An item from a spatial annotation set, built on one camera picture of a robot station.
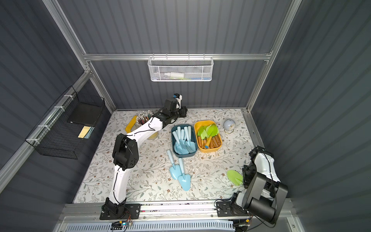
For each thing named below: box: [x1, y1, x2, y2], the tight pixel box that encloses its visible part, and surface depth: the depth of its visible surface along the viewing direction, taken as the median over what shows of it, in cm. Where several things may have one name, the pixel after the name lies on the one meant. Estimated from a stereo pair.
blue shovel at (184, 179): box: [177, 157, 191, 192], surface depth 84 cm
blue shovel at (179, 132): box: [176, 126, 182, 140], surface depth 103 cm
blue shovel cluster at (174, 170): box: [166, 149, 180, 180], surface depth 88 cm
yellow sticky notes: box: [77, 125, 95, 139], surface depth 77 cm
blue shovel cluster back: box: [184, 125, 196, 154], surface depth 98 cm
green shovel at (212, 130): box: [204, 123, 218, 149], surface depth 103 cm
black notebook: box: [66, 101, 103, 128], surface depth 82 cm
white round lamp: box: [223, 118, 236, 131], surface depth 104 cm
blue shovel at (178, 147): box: [171, 130, 189, 155], surface depth 96 cm
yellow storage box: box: [194, 119, 223, 154], surface depth 100 cm
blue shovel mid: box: [180, 129, 186, 146], surface depth 101 cm
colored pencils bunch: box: [136, 110, 155, 126], surface depth 94 cm
